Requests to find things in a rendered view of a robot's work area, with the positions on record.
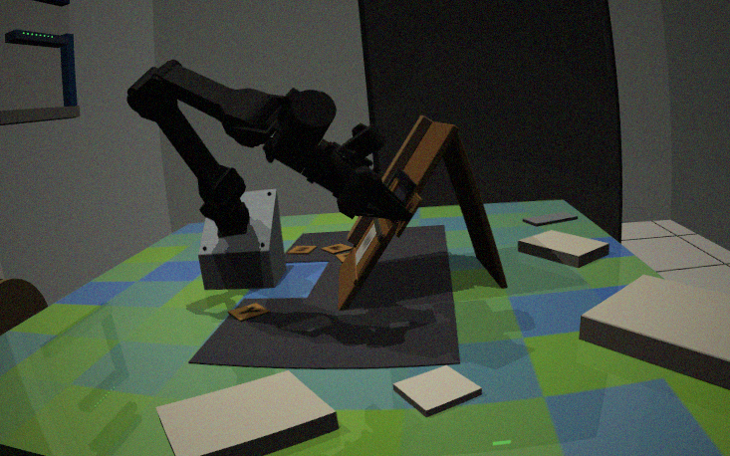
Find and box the white paper ticket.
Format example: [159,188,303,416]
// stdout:
[356,224,376,265]

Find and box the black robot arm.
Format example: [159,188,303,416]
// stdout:
[126,60,386,237]

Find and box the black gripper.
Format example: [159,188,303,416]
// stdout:
[302,139,413,222]

